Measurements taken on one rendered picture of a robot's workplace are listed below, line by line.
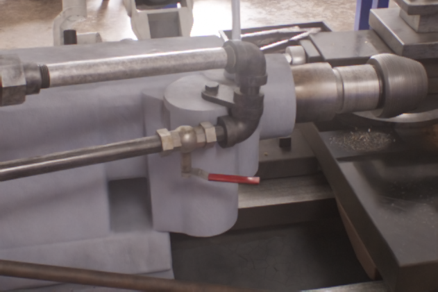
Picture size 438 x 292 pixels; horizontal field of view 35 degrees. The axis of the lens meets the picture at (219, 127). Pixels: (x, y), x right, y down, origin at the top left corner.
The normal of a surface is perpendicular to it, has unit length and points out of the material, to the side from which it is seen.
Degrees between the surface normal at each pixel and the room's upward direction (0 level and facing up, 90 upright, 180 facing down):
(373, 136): 0
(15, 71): 56
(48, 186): 70
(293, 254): 17
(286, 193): 0
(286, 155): 0
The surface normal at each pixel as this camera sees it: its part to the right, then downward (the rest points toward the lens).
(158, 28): 0.22, 0.03
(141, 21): 0.19, -0.21
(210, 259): 0.17, -0.83
